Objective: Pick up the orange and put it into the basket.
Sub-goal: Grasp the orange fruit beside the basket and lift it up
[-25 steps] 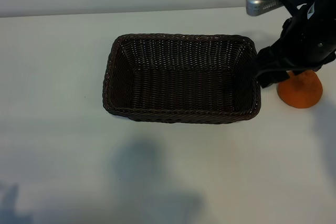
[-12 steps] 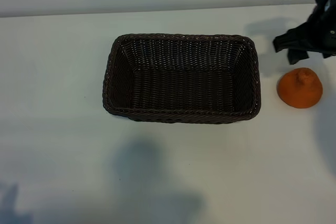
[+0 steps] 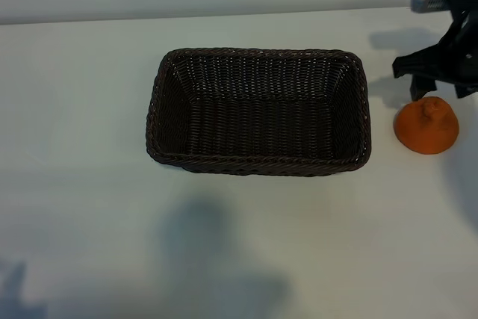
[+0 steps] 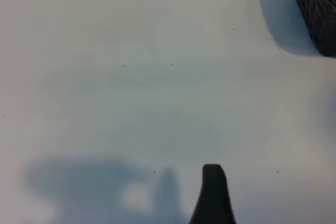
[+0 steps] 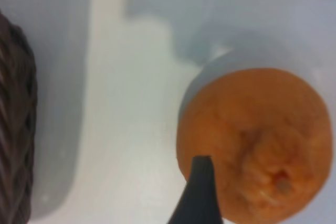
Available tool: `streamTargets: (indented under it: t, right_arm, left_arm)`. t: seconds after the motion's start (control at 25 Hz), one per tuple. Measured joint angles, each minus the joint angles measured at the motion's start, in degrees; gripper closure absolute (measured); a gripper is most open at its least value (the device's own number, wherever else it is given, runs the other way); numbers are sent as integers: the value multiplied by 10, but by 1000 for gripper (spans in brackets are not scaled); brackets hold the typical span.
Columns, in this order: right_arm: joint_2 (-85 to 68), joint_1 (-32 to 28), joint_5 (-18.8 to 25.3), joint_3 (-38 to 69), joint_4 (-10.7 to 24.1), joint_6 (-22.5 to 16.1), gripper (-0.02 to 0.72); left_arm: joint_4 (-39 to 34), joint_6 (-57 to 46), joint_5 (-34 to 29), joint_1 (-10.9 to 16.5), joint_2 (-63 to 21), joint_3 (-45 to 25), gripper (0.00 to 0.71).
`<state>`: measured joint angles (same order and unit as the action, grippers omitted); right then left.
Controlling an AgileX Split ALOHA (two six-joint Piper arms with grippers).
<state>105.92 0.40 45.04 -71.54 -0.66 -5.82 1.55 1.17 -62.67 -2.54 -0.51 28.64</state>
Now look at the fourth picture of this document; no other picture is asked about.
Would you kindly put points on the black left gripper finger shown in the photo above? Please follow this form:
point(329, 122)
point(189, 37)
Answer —
point(213, 197)

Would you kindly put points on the dark brown woven wicker basket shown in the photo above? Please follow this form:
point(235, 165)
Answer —
point(320, 11)

